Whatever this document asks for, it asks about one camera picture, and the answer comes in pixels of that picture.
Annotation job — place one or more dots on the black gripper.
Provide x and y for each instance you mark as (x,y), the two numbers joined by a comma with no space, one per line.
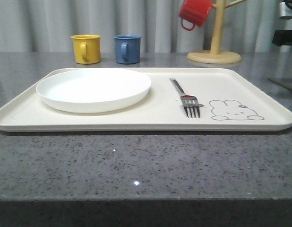
(284,37)

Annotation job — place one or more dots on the cream rabbit serving tray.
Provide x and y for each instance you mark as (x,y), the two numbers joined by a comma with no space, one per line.
(230,103)

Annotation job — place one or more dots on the blue mug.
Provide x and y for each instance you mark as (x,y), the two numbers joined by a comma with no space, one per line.
(127,49)

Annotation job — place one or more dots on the red mug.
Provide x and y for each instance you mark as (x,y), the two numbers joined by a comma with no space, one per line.
(195,12)

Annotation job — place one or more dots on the wooden mug tree stand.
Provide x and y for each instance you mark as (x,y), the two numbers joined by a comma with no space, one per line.
(215,55)

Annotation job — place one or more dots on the yellow mug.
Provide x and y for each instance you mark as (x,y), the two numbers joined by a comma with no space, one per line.
(86,48)

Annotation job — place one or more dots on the white round plate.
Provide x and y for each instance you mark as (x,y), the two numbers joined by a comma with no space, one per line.
(94,90)

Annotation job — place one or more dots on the grey curtain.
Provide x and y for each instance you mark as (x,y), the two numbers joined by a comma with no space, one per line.
(47,25)

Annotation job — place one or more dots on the silver fork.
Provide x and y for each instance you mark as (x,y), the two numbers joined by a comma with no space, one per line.
(189,103)

